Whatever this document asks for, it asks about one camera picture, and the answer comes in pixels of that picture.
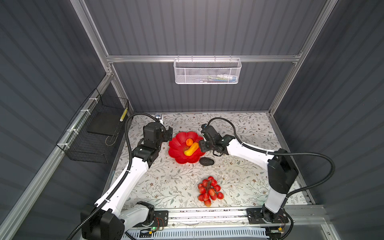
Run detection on black wire side basket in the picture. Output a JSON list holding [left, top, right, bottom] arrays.
[[57, 90, 130, 164]]

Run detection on yellow marker in basket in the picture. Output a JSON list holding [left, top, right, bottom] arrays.
[[120, 108, 128, 122]]

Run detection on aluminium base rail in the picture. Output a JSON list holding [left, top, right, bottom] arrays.
[[133, 205, 330, 228]]

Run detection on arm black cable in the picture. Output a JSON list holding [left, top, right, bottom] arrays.
[[65, 112, 160, 240], [206, 116, 336, 199]]

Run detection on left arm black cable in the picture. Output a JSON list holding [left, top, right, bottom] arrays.
[[65, 112, 160, 240]]

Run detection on small fake orange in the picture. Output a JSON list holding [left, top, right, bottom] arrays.
[[186, 139, 194, 147]]

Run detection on red flower-shaped fruit bowl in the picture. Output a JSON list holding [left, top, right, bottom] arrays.
[[168, 132, 205, 164]]

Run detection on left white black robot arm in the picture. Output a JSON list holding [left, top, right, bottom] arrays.
[[80, 122, 173, 240]]

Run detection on floral table mat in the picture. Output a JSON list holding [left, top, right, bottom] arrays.
[[101, 112, 308, 210]]

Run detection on items in white basket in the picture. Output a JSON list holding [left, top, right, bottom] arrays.
[[198, 74, 238, 84]]

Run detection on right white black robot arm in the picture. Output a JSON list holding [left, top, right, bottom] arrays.
[[199, 124, 299, 223]]

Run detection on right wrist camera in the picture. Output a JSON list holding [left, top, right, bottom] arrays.
[[201, 124, 208, 133]]

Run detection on yellow fake squash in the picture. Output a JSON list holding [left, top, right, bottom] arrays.
[[184, 142, 199, 157]]

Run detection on red fake grape bunch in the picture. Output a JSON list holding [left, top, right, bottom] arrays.
[[198, 176, 225, 207]]

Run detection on white wire mesh basket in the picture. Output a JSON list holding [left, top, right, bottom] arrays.
[[173, 57, 242, 85]]

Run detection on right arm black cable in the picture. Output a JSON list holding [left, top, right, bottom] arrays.
[[206, 116, 336, 199]]

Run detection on dark fake avocado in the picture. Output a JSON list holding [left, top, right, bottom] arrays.
[[199, 157, 215, 167]]

